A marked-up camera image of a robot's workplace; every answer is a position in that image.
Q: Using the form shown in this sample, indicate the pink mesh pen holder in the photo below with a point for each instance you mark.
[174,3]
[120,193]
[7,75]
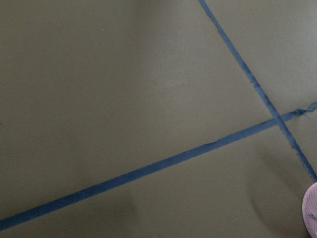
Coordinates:
[309,210]

